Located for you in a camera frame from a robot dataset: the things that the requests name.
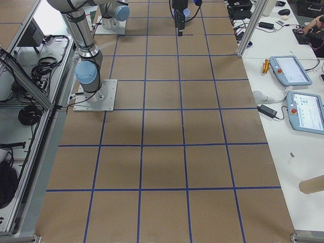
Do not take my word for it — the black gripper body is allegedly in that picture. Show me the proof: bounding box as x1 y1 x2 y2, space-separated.
171 0 188 10

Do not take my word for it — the yellow cylindrical tool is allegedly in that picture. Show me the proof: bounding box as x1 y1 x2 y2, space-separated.
262 59 269 74

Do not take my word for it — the far teach pendant tablet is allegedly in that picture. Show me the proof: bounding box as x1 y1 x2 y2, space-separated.
269 56 312 87

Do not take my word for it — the teach pendant tablet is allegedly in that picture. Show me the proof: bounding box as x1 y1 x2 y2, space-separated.
269 56 312 87
286 91 323 135

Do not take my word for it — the black power adapter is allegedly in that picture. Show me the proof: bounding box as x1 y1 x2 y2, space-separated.
257 104 277 118

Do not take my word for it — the near teach pendant tablet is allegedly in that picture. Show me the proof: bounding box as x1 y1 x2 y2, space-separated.
286 91 323 135

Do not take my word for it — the cardboard tube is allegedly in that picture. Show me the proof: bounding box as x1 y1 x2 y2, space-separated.
299 175 324 194

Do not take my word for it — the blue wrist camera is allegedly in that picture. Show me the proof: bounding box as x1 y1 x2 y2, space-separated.
193 0 203 7

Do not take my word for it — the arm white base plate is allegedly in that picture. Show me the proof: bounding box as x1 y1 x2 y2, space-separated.
95 18 127 35
73 79 118 112

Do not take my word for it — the aluminium frame post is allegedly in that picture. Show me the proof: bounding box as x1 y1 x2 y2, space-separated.
236 0 268 57

